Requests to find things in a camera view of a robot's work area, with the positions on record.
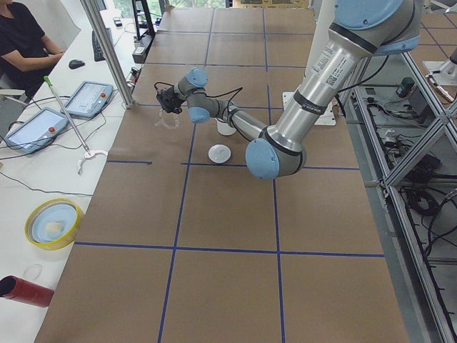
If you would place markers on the black keyboard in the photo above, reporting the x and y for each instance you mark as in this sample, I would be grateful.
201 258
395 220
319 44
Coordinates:
97 50

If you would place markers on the teach pendant tablet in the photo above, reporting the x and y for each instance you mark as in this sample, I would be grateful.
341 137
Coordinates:
38 131
89 99

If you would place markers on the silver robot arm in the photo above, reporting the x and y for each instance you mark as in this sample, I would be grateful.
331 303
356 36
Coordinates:
360 29

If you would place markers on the white enamel cup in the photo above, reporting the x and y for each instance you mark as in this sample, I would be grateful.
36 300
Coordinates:
224 129

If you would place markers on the silver reacher grabber stick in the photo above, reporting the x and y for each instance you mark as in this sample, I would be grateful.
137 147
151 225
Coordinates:
89 153

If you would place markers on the near teach pendant tablet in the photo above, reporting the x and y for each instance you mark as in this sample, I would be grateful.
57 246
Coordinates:
38 131

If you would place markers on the red cylinder tube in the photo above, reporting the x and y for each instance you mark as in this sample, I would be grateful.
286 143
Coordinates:
26 292

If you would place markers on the far teach pendant tablet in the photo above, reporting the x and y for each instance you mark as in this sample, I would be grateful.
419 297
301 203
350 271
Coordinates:
89 99

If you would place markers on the seated person black shirt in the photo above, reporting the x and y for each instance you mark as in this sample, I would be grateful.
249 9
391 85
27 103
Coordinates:
27 53

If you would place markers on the white cup lid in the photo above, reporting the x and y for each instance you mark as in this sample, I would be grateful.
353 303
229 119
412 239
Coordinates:
219 153

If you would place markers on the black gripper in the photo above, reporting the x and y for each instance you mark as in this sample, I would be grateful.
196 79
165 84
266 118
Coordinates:
171 102

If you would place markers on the aluminium frame post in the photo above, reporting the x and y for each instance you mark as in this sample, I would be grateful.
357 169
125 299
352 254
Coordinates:
97 24

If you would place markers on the clear glass funnel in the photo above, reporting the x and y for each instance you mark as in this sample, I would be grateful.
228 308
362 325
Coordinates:
167 120

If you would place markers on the yellow tape roll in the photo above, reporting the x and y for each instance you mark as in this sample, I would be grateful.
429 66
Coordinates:
54 224

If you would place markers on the black computer mouse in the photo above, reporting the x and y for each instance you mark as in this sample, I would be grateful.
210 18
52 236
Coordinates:
76 63

